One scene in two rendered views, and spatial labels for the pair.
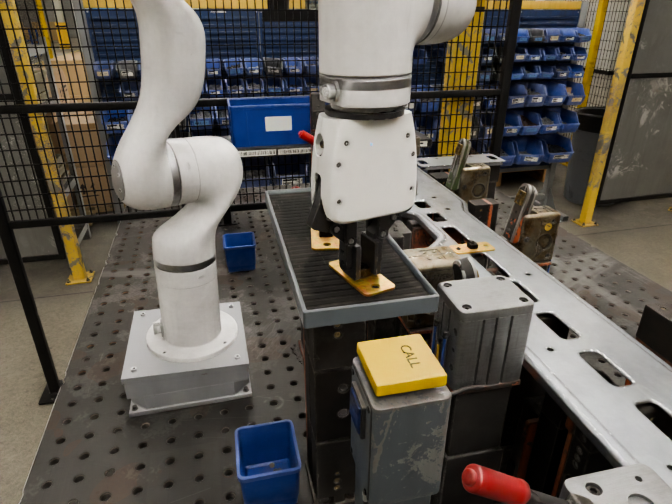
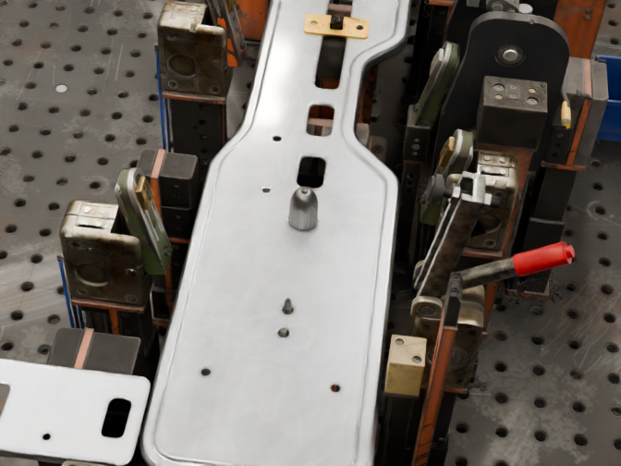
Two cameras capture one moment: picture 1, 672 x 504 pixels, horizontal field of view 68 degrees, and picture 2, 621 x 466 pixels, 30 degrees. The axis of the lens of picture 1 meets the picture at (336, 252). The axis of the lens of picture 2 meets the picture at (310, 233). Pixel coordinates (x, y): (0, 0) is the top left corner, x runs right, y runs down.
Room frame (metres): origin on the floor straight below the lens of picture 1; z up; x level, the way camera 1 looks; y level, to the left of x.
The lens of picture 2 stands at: (2.03, 0.07, 1.96)
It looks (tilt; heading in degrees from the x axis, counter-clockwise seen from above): 49 degrees down; 198
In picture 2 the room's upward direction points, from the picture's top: 3 degrees clockwise
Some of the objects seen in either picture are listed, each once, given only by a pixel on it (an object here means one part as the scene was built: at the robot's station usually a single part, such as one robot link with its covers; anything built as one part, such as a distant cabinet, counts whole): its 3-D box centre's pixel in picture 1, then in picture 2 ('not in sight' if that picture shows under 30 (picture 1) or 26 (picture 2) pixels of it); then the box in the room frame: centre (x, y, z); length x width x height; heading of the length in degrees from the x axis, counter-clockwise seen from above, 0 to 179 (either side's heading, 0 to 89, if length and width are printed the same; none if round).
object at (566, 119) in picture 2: not in sight; (565, 95); (1.01, 0.04, 1.09); 0.10 x 0.01 x 0.01; 13
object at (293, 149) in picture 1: (299, 142); not in sight; (1.72, 0.13, 1.01); 0.90 x 0.22 x 0.03; 103
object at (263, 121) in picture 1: (275, 120); not in sight; (1.70, 0.20, 1.09); 0.30 x 0.17 x 0.13; 104
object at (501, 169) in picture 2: not in sight; (463, 272); (1.13, -0.02, 0.88); 0.11 x 0.09 x 0.37; 103
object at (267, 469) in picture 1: (268, 466); (620, 101); (0.59, 0.11, 0.74); 0.11 x 0.10 x 0.09; 13
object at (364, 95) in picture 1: (362, 90); not in sight; (0.48, -0.02, 1.35); 0.09 x 0.08 x 0.03; 119
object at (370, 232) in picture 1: (380, 239); not in sight; (0.49, -0.05, 1.20); 0.03 x 0.03 x 0.07; 29
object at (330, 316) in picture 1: (332, 237); not in sight; (0.59, 0.00, 1.16); 0.37 x 0.14 x 0.02; 13
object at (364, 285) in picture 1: (360, 271); not in sight; (0.48, -0.03, 1.17); 0.08 x 0.04 x 0.01; 29
